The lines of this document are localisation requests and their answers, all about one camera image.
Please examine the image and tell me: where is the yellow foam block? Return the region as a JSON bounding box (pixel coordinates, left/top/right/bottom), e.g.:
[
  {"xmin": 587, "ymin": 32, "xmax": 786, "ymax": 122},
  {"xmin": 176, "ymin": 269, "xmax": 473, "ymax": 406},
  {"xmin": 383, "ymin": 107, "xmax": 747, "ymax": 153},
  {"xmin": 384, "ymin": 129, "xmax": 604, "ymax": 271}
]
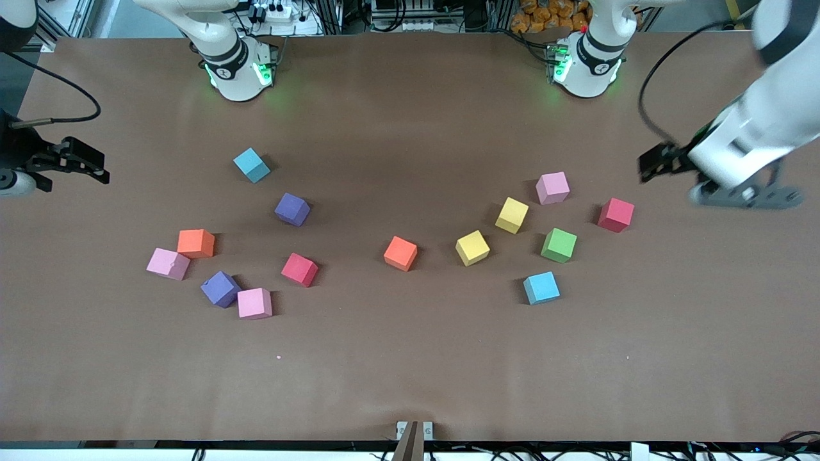
[
  {"xmin": 455, "ymin": 230, "xmax": 491, "ymax": 267},
  {"xmin": 495, "ymin": 197, "xmax": 530, "ymax": 234}
]

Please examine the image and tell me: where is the purple foam block with dent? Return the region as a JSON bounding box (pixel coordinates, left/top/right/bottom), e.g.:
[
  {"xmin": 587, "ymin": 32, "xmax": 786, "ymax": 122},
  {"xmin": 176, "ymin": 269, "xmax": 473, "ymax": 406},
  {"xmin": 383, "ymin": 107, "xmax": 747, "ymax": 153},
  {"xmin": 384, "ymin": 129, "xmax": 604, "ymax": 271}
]
[{"xmin": 200, "ymin": 270, "xmax": 244, "ymax": 309}]

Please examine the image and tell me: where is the red foam block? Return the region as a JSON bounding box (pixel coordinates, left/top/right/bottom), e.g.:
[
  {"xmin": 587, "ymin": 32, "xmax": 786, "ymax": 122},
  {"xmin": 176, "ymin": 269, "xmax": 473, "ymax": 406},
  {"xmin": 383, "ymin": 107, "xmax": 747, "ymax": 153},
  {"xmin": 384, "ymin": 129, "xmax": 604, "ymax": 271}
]
[
  {"xmin": 281, "ymin": 252, "xmax": 320, "ymax": 288},
  {"xmin": 597, "ymin": 197, "xmax": 636, "ymax": 233}
]

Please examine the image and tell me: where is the green foam block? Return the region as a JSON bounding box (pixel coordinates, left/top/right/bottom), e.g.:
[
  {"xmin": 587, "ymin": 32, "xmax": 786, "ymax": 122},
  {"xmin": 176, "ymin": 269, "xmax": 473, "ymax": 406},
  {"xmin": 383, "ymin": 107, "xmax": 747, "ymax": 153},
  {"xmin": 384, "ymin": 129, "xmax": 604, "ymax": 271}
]
[{"xmin": 540, "ymin": 227, "xmax": 578, "ymax": 264}]

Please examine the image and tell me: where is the pink foam block with dent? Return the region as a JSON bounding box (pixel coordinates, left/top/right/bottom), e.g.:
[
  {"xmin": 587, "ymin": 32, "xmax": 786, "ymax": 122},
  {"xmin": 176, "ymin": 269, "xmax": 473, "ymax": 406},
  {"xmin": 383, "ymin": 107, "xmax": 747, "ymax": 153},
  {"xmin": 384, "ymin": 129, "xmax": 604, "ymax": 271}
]
[{"xmin": 146, "ymin": 248, "xmax": 192, "ymax": 281}]

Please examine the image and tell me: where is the orange foam block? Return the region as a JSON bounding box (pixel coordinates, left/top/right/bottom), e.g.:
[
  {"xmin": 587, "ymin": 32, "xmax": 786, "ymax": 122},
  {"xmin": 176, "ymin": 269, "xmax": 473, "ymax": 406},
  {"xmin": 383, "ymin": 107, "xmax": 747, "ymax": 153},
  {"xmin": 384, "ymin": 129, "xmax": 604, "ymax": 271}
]
[
  {"xmin": 177, "ymin": 229, "xmax": 216, "ymax": 259},
  {"xmin": 383, "ymin": 236, "xmax": 418, "ymax": 272}
]

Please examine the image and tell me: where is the light blue foam block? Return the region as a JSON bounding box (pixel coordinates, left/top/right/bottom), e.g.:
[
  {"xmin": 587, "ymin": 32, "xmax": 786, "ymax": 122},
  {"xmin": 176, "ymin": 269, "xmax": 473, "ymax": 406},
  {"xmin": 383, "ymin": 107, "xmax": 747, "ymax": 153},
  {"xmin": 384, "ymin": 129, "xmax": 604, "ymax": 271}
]
[
  {"xmin": 233, "ymin": 147, "xmax": 272, "ymax": 184},
  {"xmin": 523, "ymin": 271, "xmax": 561, "ymax": 305}
]

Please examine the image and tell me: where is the bag of orange snacks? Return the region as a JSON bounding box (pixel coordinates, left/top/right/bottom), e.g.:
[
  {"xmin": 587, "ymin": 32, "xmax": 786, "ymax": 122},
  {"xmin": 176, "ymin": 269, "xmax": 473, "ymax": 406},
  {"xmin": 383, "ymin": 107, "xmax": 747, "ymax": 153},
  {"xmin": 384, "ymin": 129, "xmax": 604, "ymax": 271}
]
[{"xmin": 511, "ymin": 0, "xmax": 591, "ymax": 36}]

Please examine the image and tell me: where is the white power strip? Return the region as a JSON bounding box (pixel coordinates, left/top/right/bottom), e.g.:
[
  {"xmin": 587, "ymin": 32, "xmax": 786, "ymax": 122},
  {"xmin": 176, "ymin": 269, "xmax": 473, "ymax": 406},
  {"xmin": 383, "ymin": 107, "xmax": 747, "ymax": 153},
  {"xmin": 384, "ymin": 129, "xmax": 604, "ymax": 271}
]
[
  {"xmin": 373, "ymin": 18, "xmax": 449, "ymax": 33},
  {"xmin": 243, "ymin": 2, "xmax": 297, "ymax": 25}
]

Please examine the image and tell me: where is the aluminium frame post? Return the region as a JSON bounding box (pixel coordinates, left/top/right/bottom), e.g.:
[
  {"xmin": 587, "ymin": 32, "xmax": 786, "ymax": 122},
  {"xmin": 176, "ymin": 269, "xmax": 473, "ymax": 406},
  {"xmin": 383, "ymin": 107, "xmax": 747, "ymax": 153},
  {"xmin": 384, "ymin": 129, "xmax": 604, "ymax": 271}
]
[{"xmin": 38, "ymin": 0, "xmax": 97, "ymax": 53}]

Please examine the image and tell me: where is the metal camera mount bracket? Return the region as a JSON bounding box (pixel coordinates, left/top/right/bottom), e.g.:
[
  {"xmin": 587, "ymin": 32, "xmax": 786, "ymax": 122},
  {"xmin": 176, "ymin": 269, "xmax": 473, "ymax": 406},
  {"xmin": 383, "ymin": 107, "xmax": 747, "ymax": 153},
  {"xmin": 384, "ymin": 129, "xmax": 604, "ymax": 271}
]
[{"xmin": 392, "ymin": 421, "xmax": 434, "ymax": 461}]

